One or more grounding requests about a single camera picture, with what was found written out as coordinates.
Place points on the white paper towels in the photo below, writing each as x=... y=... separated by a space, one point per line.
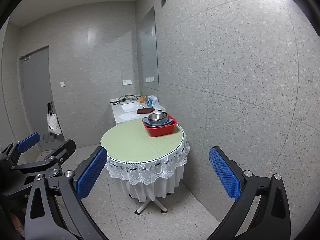
x=128 y=116

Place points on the double wall socket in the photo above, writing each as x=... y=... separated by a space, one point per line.
x=127 y=82

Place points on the medium steel bowl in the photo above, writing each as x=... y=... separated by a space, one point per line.
x=158 y=116

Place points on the plastic bag with blue pack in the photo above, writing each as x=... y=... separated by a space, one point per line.
x=152 y=101

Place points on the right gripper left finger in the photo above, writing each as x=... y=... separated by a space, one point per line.
x=43 y=219

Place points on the wall mirror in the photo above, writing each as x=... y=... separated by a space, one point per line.
x=147 y=55

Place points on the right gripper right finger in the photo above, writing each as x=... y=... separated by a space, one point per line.
x=272 y=216

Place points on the brown cloth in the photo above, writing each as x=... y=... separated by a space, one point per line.
x=145 y=110

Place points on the white sink counter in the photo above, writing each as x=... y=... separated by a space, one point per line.
x=126 y=104

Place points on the large steel bowl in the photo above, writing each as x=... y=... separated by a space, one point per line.
x=158 y=125

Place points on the red plastic basin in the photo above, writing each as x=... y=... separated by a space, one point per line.
x=157 y=131

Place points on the grey door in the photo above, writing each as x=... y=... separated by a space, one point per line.
x=36 y=94

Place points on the blue plastic plate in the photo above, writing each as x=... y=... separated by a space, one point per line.
x=156 y=122

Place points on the round table with tablecloth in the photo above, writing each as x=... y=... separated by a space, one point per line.
x=145 y=168

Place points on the white tote bag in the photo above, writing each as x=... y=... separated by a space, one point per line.
x=52 y=121

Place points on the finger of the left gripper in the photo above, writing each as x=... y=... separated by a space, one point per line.
x=52 y=157
x=13 y=152

